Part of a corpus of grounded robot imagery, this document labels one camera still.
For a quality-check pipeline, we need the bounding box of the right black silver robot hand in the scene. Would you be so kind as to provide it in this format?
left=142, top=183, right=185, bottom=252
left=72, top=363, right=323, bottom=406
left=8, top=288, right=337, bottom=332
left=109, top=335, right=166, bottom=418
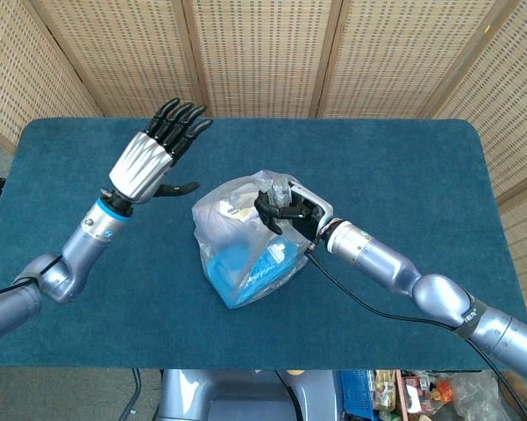
left=253, top=179, right=334, bottom=243

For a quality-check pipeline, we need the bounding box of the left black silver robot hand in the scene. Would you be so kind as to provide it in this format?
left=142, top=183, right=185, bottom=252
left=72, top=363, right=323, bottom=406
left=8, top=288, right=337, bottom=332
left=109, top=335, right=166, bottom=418
left=108, top=97, right=214, bottom=205

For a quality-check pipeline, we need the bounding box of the clear plastic shopping bag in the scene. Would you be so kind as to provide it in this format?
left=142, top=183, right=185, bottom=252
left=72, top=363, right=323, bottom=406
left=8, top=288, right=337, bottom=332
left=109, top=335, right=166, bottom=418
left=191, top=168, right=310, bottom=310

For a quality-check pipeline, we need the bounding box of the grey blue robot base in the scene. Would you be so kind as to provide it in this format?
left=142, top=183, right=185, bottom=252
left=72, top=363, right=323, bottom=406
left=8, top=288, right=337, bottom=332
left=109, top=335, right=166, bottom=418
left=157, top=368, right=339, bottom=421

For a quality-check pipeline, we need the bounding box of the teal velvet table cloth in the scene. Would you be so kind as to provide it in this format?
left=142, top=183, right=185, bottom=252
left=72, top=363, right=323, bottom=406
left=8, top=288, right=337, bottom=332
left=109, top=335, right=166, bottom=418
left=0, top=117, right=527, bottom=370

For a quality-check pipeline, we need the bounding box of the pale purple soft package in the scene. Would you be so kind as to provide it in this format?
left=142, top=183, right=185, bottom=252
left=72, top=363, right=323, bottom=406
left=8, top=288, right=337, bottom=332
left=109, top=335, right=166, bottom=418
left=196, top=192, right=267, bottom=247

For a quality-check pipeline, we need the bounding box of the woven rattan screen panel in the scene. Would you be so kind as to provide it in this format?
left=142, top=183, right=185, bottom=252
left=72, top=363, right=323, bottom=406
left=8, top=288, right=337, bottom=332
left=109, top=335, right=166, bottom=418
left=182, top=0, right=345, bottom=119
left=317, top=0, right=512, bottom=119
left=431, top=0, right=527, bottom=324
left=28, top=0, right=208, bottom=119
left=0, top=0, right=104, bottom=154

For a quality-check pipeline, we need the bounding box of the blue plastic crate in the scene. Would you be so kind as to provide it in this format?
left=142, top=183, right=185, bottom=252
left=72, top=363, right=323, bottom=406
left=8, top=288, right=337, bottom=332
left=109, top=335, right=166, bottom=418
left=339, top=369, right=377, bottom=417

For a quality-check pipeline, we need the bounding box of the clear bottle with yellow contents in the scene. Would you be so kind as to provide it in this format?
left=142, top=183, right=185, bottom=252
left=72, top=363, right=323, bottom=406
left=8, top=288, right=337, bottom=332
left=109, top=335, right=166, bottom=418
left=374, top=370, right=401, bottom=421

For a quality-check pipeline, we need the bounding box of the red printed box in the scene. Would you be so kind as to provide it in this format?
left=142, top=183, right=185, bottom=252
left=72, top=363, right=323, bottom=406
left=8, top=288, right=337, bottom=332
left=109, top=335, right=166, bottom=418
left=401, top=371, right=436, bottom=417

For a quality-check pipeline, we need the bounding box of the orange small package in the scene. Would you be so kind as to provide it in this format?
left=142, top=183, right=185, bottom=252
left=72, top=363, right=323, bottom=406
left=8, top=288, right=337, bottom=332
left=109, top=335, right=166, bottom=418
left=433, top=378, right=456, bottom=403

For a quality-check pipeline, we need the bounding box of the crumpled clear plastic wrap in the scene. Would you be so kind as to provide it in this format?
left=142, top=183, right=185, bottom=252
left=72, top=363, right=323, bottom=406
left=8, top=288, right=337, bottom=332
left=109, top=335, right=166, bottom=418
left=452, top=372, right=512, bottom=421

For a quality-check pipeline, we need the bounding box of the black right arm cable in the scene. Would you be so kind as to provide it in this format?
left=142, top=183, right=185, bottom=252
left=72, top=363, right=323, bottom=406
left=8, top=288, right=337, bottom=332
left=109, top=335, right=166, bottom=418
left=305, top=248, right=527, bottom=421

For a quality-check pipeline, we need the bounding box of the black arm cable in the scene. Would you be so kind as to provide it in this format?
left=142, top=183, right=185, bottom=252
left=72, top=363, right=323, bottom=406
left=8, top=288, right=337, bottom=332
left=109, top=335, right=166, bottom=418
left=305, top=248, right=527, bottom=421
left=0, top=256, right=63, bottom=303

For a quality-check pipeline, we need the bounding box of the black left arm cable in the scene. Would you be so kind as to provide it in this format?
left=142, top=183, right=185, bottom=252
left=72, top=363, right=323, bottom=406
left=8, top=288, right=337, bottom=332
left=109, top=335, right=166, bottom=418
left=0, top=256, right=63, bottom=303

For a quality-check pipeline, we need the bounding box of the dark cable under table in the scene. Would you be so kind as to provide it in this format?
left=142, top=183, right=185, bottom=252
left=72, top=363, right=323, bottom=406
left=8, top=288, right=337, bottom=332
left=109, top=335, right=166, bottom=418
left=118, top=367, right=142, bottom=421

